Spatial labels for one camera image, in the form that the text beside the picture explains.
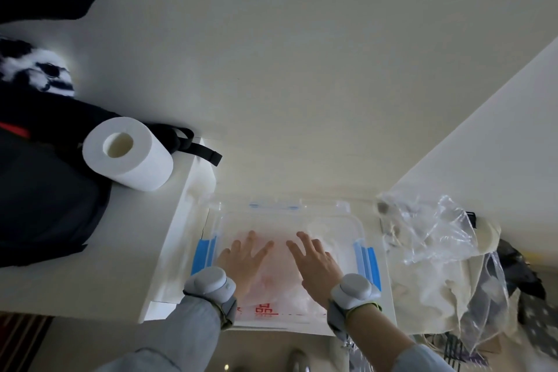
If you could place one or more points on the black and white plush toy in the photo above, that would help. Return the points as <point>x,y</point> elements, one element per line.
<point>37,68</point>

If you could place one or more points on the dark dotted cloth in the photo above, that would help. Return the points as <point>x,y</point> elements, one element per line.
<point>534,297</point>

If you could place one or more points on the person's left forearm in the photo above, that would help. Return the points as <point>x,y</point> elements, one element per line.
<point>183,337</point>

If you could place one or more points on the grey wrist tracker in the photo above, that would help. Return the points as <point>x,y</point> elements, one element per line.
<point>354,289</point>
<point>210,282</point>

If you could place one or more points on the person's right little finger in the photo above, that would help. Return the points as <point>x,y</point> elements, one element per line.
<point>329,257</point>

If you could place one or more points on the crumpled clear plastic bag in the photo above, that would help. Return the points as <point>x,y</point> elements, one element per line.
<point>429,228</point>

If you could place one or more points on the person's left hand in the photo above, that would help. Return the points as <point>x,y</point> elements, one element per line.
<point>242,263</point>

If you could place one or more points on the person's left middle finger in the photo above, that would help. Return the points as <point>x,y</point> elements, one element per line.
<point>249,241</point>

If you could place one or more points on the person's right middle finger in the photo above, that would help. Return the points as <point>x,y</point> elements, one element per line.
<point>306,243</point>

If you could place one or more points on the grey left wrist tracker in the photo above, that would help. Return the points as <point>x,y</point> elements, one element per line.
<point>210,282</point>

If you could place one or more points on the black backpack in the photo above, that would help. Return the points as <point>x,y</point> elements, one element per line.
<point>48,184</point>

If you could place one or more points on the white toilet paper roll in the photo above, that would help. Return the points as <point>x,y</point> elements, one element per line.
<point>130,156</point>

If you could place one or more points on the person's left little finger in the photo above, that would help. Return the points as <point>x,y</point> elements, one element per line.
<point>223,255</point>

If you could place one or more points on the clear container with blue clips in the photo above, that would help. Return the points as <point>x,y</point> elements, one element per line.
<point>283,221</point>

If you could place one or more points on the grey right wrist tracker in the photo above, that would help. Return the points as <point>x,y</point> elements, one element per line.
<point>354,289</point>

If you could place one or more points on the person's right hand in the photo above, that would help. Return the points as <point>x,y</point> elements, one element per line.
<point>317,273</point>

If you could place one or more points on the cream canvas tote bag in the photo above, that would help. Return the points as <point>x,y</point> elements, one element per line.
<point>429,284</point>

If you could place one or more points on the clear bag with red print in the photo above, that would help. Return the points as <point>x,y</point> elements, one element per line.
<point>279,293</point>

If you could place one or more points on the person's right forearm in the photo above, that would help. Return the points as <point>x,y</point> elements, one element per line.
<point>383,343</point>

